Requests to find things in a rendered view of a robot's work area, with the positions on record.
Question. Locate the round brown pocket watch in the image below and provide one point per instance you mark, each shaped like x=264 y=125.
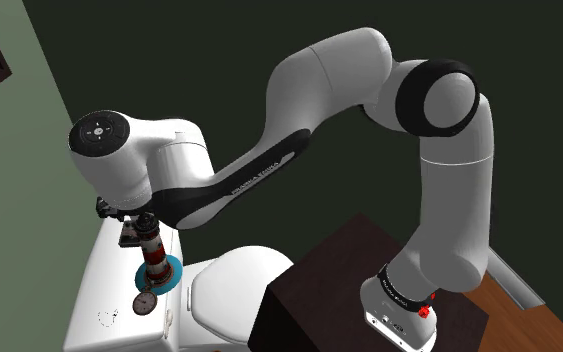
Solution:
x=144 y=302

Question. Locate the white toilet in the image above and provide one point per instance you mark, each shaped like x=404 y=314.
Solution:
x=232 y=292

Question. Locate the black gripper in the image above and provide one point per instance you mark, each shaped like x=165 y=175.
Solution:
x=108 y=208

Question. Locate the small grey brown box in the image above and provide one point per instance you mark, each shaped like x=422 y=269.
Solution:
x=128 y=235

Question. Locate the dark brown robot stand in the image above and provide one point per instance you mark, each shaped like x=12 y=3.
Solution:
x=320 y=292

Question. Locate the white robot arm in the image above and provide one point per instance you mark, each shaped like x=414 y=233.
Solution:
x=456 y=195

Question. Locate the red white lighthouse figure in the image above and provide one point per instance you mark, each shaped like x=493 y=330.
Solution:
x=155 y=253

